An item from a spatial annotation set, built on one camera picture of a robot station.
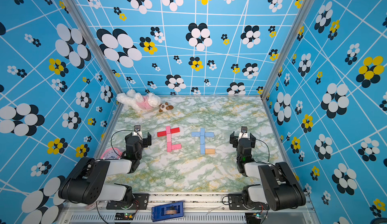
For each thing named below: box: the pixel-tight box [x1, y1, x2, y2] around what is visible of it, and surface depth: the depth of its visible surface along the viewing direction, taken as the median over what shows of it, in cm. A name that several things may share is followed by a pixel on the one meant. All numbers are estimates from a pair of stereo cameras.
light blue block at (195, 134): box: [190, 131, 201, 137], surface depth 99 cm
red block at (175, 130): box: [170, 127, 180, 134], surface depth 101 cm
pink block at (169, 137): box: [166, 133, 172, 143], surface depth 97 cm
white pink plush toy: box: [116, 89, 162, 111], surface depth 107 cm
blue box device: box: [151, 201, 184, 222], surface depth 68 cm
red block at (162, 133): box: [157, 130, 167, 138], surface depth 101 cm
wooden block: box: [205, 148, 216, 155], surface depth 92 cm
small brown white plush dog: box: [158, 101, 174, 113], surface depth 111 cm
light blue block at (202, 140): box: [200, 135, 206, 145], surface depth 97 cm
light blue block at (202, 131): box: [200, 127, 206, 137], surface depth 101 cm
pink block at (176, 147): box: [171, 143, 182, 150], surface depth 93 cm
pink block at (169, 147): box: [166, 141, 172, 153], surface depth 93 cm
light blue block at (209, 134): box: [204, 132, 215, 138], surface depth 98 cm
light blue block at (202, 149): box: [200, 144, 206, 155], surface depth 93 cm
